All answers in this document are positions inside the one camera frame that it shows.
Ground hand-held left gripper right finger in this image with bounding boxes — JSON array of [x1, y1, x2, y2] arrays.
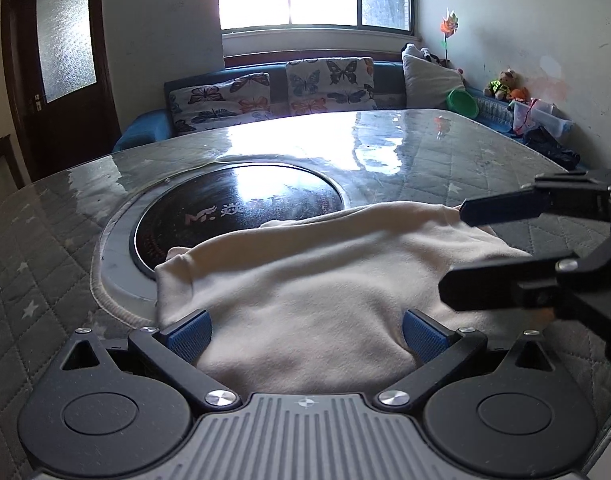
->
[[374, 309, 556, 412]]

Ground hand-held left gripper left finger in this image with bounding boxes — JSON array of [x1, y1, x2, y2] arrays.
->
[[60, 309, 242, 412]]

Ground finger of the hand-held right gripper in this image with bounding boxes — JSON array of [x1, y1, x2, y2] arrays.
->
[[438, 237, 611, 362], [458, 169, 611, 227]]

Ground cream cloth garment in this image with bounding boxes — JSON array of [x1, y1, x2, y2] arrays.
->
[[154, 201, 553, 395]]

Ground dark bag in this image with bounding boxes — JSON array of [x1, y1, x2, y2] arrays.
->
[[522, 126, 582, 171]]

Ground grey textured sofa blanket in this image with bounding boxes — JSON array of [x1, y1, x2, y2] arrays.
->
[[473, 96, 515, 131]]

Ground clear plastic storage box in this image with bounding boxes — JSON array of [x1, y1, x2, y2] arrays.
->
[[509, 98, 575, 137]]

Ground green plastic basin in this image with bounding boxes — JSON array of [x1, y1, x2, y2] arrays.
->
[[445, 87, 479, 120]]

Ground brown teddy bear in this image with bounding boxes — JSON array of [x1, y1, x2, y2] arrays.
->
[[487, 68, 519, 101]]

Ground round black induction cooktop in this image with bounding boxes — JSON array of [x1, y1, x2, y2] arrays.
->
[[93, 157, 360, 322]]

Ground grey white pillow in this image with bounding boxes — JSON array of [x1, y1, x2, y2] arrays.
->
[[401, 52, 467, 110]]

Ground black white plush toy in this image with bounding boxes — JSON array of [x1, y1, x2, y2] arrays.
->
[[402, 42, 450, 69]]

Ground colourful pinwheel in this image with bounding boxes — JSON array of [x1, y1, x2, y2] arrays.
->
[[438, 7, 462, 62]]

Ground blue sofa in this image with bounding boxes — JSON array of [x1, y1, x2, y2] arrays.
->
[[112, 59, 582, 172]]

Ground butterfly print cushion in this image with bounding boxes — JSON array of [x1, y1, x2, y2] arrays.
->
[[166, 72, 275, 136], [284, 57, 379, 116]]

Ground dark wooden door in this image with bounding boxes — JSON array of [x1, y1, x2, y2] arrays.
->
[[0, 0, 122, 182]]

